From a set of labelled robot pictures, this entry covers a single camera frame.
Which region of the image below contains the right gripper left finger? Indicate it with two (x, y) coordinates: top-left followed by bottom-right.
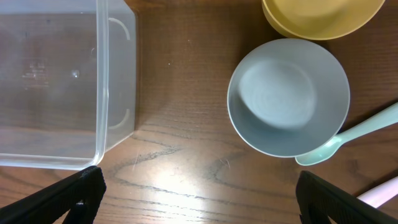
(1, 166), (106, 224)

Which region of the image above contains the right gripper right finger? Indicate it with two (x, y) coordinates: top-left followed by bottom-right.
(295, 170), (397, 224)

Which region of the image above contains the grey plastic bowl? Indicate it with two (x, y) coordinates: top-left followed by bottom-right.
(227, 39), (350, 158)

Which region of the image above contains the yellow plastic bowl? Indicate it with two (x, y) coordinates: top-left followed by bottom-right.
(262, 0), (385, 40)

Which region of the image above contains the clear plastic container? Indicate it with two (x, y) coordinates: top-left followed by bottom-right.
(1, 0), (138, 170)

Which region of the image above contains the white plastic fork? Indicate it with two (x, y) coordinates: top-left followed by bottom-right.
(357, 177), (398, 208)

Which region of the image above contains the mint green plastic spoon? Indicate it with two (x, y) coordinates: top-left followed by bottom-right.
(295, 103), (397, 166)

